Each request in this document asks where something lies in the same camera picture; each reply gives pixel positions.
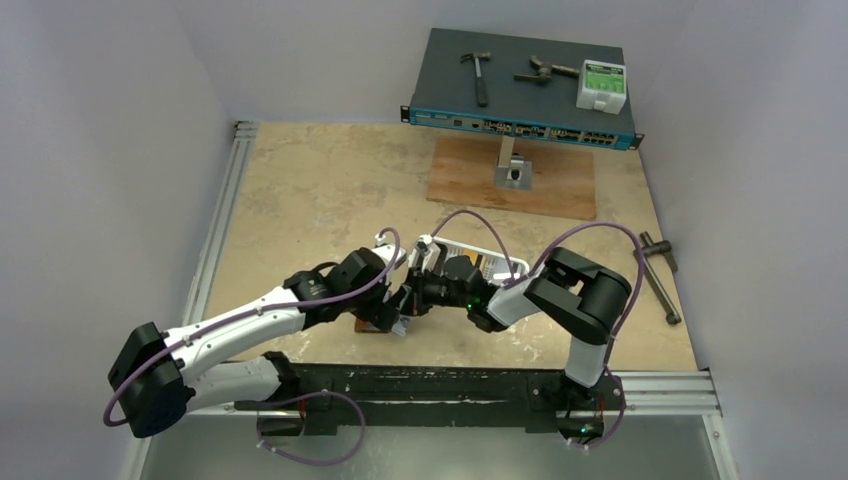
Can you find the gold striped credit card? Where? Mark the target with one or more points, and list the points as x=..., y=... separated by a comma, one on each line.
x=482, y=260

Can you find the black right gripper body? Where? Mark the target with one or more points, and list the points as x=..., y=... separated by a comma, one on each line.
x=419, y=291

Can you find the metal T-handle tool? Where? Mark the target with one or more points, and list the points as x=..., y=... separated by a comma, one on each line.
x=650, y=248

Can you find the white plastic basket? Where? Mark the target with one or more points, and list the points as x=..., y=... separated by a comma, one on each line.
x=503, y=270

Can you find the white green electrical module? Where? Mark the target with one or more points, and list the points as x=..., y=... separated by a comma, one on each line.
x=602, y=87

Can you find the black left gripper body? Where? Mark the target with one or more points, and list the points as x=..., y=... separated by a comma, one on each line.
x=375, y=310

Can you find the aluminium frame rail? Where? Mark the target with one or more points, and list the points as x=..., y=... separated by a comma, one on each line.
x=236, y=166

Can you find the white credit card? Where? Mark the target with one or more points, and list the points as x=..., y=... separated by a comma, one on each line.
x=400, y=327

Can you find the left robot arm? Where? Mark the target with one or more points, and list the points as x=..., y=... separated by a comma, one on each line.
x=160, y=376

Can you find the silver metal stand bracket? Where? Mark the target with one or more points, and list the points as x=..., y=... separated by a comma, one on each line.
x=512, y=170

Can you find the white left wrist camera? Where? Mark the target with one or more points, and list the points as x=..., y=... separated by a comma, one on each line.
x=389, y=248

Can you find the small hammer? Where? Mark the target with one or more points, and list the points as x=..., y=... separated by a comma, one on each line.
x=481, y=94

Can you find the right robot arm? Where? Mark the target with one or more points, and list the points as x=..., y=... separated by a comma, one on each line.
x=583, y=297

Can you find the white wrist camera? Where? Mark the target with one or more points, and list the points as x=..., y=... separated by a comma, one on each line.
x=427, y=254
x=389, y=248

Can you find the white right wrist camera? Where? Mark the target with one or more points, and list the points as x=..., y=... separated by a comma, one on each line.
x=427, y=254

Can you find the plywood base board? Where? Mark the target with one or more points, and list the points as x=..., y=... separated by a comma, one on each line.
x=550, y=181

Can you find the brown leather card holder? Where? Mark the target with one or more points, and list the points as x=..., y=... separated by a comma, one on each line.
x=362, y=326

